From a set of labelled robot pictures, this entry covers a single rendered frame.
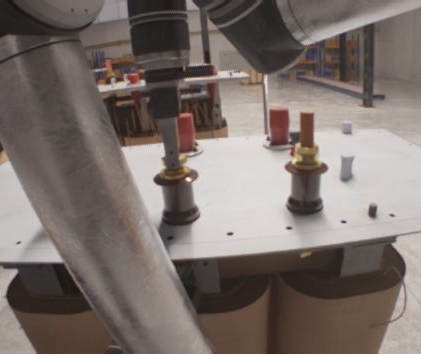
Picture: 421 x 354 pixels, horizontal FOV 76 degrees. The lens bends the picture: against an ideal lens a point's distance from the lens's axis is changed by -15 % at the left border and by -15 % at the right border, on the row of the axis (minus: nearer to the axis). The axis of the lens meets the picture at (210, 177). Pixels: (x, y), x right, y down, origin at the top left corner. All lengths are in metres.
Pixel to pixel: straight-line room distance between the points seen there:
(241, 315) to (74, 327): 0.48
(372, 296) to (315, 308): 0.16
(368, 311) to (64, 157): 0.89
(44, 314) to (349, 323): 0.88
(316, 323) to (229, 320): 0.26
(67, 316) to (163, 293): 0.66
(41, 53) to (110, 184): 0.12
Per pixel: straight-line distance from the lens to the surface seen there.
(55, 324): 1.00
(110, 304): 0.31
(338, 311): 0.93
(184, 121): 1.04
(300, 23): 0.44
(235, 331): 0.90
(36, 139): 0.25
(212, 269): 0.78
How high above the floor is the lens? 1.68
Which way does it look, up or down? 22 degrees down
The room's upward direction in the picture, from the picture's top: 5 degrees counter-clockwise
